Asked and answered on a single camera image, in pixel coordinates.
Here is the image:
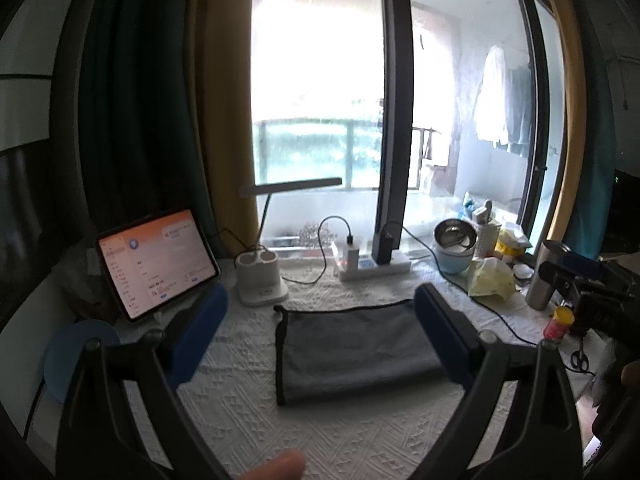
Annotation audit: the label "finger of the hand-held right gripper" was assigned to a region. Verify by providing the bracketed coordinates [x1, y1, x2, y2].
[538, 249, 611, 288]

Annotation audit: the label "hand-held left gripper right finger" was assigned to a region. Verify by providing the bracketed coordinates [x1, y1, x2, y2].
[413, 282, 584, 480]

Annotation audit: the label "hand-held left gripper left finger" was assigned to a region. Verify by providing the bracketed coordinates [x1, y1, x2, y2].
[55, 284, 232, 480]

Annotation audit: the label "grey towel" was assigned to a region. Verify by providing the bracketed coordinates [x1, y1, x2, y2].
[272, 299, 452, 407]

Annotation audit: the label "stainless steel tumbler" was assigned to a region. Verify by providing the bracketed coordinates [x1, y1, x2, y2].
[525, 240, 572, 311]

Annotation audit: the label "yellow-lid pink bottle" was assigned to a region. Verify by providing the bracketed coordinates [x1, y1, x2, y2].
[544, 306, 576, 344]

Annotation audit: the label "yellow plastic bag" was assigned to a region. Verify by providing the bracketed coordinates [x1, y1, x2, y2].
[495, 227, 534, 262]

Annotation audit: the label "black scissors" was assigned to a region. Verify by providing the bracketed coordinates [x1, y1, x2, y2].
[571, 335, 592, 372]

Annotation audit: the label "light blue pot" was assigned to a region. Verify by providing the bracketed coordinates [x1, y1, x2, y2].
[434, 244, 479, 275]

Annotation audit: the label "white desk lamp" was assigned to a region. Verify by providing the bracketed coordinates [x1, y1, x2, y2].
[235, 176, 344, 307]

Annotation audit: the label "tablet with lit screen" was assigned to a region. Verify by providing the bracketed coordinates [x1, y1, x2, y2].
[96, 208, 221, 323]

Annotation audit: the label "white power strip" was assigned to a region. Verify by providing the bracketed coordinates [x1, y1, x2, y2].
[332, 242, 412, 282]

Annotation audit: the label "white utensil holder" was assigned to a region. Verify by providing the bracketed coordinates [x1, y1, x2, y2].
[472, 220, 503, 259]

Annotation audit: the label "stainless steel bowl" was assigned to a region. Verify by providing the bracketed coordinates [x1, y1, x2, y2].
[433, 218, 485, 254]

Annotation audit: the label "teal curtain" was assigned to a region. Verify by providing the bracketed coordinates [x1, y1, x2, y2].
[565, 0, 618, 253]

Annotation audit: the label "black power adapter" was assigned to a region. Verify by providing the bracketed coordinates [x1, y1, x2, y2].
[372, 225, 401, 265]

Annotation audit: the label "blue round disc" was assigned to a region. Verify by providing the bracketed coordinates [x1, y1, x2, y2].
[44, 320, 122, 404]

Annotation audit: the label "yellow curtain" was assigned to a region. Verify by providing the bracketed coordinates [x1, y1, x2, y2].
[187, 0, 262, 263]
[531, 0, 589, 247]

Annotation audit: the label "white textured tablecloth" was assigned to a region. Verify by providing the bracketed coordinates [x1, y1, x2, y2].
[30, 252, 598, 480]

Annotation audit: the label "grey hanging garment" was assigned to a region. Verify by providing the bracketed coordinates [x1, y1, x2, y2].
[505, 62, 534, 159]

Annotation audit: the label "white hanging garment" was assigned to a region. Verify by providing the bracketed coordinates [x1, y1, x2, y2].
[472, 45, 512, 144]

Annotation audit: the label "balcony glass railing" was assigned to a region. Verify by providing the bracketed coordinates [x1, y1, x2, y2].
[252, 119, 387, 192]

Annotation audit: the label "dark green curtain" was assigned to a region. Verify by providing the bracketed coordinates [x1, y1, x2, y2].
[75, 0, 213, 273]

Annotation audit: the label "black adapter cable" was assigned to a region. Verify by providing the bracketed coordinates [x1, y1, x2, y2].
[399, 225, 598, 377]

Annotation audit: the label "black charger cable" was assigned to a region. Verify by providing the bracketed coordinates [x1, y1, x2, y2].
[272, 215, 357, 287]

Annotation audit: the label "dark window frame post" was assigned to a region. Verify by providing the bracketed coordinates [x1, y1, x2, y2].
[372, 0, 417, 262]

